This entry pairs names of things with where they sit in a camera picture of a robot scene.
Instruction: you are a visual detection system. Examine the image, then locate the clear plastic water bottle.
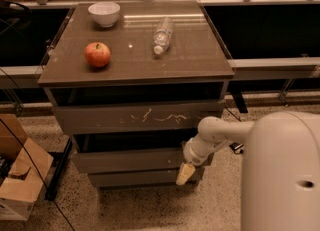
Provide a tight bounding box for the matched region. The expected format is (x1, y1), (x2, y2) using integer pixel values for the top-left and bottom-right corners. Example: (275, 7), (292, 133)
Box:
(153, 17), (173, 55)

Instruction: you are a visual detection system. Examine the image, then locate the black floor cable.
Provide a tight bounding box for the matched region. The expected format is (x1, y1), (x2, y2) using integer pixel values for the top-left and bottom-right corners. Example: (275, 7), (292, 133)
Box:
(225, 106), (243, 123)

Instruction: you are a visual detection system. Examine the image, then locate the grey metal window railing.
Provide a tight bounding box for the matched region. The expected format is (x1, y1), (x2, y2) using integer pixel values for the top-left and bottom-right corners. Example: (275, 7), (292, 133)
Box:
(12, 0), (320, 87)

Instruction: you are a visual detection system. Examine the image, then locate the white ceramic bowl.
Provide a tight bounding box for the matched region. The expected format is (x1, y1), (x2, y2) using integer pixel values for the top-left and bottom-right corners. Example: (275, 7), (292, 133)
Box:
(88, 2), (120, 27)

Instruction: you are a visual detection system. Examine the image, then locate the grey bottom drawer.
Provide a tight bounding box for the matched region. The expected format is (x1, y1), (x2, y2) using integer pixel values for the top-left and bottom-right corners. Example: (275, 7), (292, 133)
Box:
(87, 168), (206, 189)

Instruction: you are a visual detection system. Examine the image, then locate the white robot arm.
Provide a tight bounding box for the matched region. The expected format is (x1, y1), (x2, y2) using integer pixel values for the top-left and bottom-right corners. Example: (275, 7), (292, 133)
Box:
(176, 111), (320, 231)

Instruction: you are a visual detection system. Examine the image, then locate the black left stand leg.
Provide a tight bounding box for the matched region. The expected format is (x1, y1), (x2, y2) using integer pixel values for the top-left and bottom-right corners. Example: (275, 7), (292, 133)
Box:
(45, 139), (72, 201)

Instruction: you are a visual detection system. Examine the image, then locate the black power adapter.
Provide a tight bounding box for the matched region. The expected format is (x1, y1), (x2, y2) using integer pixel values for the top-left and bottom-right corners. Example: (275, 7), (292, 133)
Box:
(230, 142), (244, 154)

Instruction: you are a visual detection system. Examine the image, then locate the brown cardboard box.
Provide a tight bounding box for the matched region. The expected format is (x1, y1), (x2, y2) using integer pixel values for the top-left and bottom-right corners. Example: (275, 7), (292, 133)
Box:
(0, 114), (53, 221)

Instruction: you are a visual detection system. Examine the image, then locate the grey top drawer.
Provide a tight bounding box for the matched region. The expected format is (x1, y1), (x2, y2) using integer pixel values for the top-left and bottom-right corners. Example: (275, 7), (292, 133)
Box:
(54, 100), (224, 135)

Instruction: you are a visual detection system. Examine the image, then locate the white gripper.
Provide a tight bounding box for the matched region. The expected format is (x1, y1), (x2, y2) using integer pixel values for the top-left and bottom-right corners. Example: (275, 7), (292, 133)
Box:
(176, 135), (218, 186)

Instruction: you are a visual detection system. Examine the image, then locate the red apple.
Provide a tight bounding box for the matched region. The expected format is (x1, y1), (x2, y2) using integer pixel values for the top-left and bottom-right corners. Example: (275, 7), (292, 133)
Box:
(85, 42), (111, 68)

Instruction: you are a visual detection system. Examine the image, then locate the black cable at left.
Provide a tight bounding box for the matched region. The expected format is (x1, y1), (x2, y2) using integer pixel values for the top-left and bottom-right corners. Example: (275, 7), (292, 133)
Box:
(0, 68), (76, 231)

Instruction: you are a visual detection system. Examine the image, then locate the grey drawer cabinet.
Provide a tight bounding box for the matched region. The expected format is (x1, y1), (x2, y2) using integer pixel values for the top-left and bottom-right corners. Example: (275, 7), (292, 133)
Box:
(37, 0), (235, 190)

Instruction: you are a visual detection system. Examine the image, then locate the grey drawer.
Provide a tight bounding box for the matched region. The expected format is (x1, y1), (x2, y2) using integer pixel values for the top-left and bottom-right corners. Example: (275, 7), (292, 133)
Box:
(54, 100), (224, 135)
(87, 168), (206, 189)
(72, 148), (184, 174)

